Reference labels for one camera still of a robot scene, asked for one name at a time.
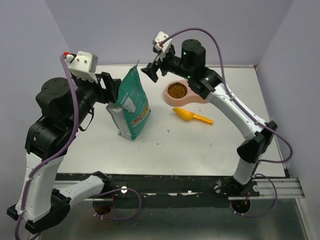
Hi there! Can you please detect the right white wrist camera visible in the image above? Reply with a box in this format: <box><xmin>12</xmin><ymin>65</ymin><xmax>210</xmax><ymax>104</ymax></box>
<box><xmin>152</xmin><ymin>31</ymin><xmax>176</xmax><ymax>62</ymax></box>

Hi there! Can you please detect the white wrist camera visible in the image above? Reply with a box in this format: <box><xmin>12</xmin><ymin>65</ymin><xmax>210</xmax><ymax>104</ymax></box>
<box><xmin>62</xmin><ymin>51</ymin><xmax>98</xmax><ymax>84</ymax></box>
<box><xmin>152</xmin><ymin>31</ymin><xmax>176</xmax><ymax>62</ymax></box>

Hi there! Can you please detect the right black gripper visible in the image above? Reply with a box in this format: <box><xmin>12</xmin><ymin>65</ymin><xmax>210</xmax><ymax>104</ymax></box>
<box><xmin>140</xmin><ymin>47</ymin><xmax>193</xmax><ymax>83</ymax></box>

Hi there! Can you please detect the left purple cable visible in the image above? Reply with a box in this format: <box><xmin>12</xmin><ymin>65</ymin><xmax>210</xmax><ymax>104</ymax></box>
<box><xmin>14</xmin><ymin>53</ymin><xmax>142</xmax><ymax>240</ymax></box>

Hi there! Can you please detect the yellow plastic scoop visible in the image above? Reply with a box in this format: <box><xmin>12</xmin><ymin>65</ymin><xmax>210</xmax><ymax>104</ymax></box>
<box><xmin>172</xmin><ymin>107</ymin><xmax>214</xmax><ymax>125</ymax></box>

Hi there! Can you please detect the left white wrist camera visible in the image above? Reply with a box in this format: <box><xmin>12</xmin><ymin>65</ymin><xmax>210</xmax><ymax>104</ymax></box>
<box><xmin>62</xmin><ymin>51</ymin><xmax>98</xmax><ymax>84</ymax></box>

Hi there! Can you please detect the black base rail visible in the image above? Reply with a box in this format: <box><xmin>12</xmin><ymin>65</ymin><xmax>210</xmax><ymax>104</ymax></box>
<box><xmin>81</xmin><ymin>172</ymin><xmax>261</xmax><ymax>209</ymax></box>

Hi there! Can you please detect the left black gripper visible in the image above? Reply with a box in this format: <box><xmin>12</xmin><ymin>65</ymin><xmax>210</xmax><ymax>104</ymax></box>
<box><xmin>66</xmin><ymin>70</ymin><xmax>122</xmax><ymax>129</ymax></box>

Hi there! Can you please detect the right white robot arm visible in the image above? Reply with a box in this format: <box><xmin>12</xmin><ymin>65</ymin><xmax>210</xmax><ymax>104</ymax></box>
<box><xmin>141</xmin><ymin>39</ymin><xmax>277</xmax><ymax>196</ymax></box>

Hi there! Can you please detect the teal dog food bag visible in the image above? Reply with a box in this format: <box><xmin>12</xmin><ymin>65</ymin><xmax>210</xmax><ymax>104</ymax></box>
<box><xmin>106</xmin><ymin>64</ymin><xmax>151</xmax><ymax>141</ymax></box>

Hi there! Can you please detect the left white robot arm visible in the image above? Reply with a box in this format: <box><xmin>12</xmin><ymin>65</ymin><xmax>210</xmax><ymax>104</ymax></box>
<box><xmin>7</xmin><ymin>72</ymin><xmax>122</xmax><ymax>235</ymax></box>

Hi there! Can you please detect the pink double pet bowl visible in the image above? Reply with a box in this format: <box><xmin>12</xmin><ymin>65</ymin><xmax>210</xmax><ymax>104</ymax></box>
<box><xmin>163</xmin><ymin>79</ymin><xmax>208</xmax><ymax>108</ymax></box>

